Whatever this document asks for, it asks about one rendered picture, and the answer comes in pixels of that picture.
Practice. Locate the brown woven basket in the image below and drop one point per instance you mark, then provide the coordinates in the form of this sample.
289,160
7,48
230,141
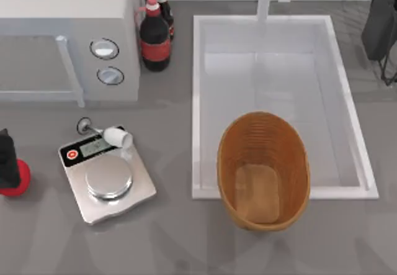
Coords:
263,175

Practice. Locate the white goblet with grey stem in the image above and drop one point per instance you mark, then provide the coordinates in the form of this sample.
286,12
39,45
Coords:
117,137

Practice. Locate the white sink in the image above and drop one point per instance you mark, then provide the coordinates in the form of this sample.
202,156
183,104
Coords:
279,79

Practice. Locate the large dark cola bottle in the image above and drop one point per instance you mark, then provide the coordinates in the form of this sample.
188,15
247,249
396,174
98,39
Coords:
155,39

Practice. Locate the small microwave knob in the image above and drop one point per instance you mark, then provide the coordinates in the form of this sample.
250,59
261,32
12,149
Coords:
110,75

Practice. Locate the silver kitchen scale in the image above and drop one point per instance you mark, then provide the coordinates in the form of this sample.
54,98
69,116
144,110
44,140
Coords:
108,178

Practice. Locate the slim dark red-capped bottle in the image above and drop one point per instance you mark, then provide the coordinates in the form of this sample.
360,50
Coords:
166,11

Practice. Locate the large microwave knob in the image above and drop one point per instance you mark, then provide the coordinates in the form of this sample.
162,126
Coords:
104,48

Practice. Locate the red round object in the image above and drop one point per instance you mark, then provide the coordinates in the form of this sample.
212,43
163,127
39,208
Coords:
23,175

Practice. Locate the pale microwave oven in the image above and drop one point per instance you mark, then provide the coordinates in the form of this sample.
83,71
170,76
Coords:
62,5

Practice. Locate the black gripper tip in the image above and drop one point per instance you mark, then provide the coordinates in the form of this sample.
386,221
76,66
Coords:
7,160

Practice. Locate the black frame stand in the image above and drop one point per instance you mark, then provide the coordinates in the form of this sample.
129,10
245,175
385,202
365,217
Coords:
380,23

